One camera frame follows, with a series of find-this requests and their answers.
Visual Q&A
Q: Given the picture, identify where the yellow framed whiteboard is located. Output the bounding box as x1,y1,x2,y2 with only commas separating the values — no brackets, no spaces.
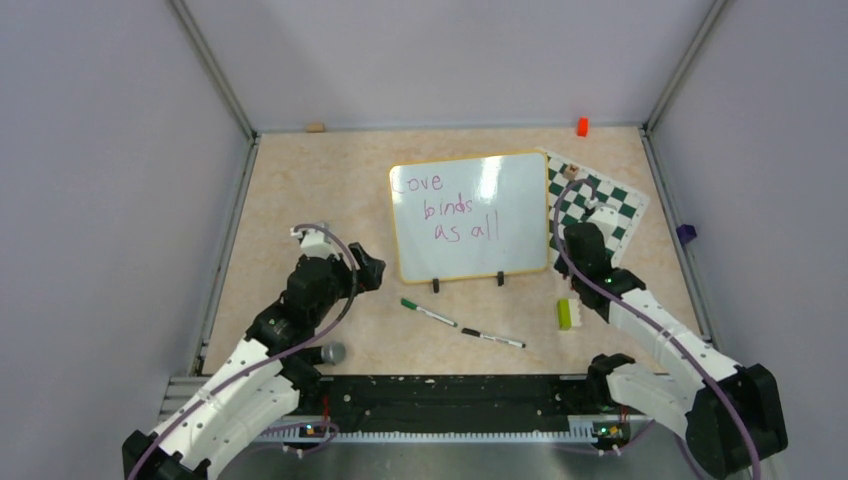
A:
388,150,550,284

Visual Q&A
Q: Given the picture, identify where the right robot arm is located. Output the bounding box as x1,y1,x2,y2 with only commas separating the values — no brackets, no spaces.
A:
554,222,788,479

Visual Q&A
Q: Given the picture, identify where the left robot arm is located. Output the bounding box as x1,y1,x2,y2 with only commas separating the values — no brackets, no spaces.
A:
122,239,386,479

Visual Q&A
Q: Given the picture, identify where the green capped marker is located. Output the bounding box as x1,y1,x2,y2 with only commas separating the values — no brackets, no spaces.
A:
400,298,459,328

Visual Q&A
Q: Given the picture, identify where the black grey microphone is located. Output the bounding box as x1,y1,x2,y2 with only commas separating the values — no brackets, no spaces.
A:
310,342,347,365

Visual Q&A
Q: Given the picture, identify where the black capped marker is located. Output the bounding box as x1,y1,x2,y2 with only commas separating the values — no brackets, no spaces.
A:
461,328,526,349

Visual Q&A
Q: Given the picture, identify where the small wooden block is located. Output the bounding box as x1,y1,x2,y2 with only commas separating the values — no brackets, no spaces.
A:
305,122,326,133

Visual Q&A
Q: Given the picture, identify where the green white toy brick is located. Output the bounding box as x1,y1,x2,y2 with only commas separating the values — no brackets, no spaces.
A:
556,298,582,331

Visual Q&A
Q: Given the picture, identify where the wooden letter cube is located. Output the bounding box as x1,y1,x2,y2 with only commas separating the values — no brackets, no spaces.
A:
564,164,581,181

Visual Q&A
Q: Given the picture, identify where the orange toy block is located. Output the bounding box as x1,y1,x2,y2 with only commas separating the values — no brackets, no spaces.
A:
576,117,590,138

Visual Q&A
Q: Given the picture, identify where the green white chessboard mat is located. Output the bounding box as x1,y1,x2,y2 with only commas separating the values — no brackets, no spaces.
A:
542,149,650,266

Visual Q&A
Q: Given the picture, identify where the purple toy block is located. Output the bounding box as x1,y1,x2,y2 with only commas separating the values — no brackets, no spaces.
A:
675,224,698,246

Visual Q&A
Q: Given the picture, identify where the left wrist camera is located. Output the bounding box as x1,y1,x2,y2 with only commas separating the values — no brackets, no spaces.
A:
290,222,337,259

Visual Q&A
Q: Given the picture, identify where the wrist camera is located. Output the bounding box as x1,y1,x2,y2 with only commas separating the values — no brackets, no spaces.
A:
585,204,619,236
290,222,337,259

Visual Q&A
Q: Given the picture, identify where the whiteboard wire stand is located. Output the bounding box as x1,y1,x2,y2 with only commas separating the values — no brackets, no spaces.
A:
429,270,506,294

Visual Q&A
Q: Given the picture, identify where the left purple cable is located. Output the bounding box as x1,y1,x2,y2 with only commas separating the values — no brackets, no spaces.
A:
125,223,360,480

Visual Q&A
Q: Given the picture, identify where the purple cable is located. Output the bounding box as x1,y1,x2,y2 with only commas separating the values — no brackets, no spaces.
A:
125,223,360,480
551,177,763,480

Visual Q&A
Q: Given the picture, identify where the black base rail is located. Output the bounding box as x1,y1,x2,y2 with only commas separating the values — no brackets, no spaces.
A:
292,374,636,434

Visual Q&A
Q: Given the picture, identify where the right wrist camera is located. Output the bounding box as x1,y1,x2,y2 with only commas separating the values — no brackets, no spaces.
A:
585,204,619,236

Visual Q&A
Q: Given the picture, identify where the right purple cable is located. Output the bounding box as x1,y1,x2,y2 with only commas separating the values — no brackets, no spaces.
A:
551,177,763,480

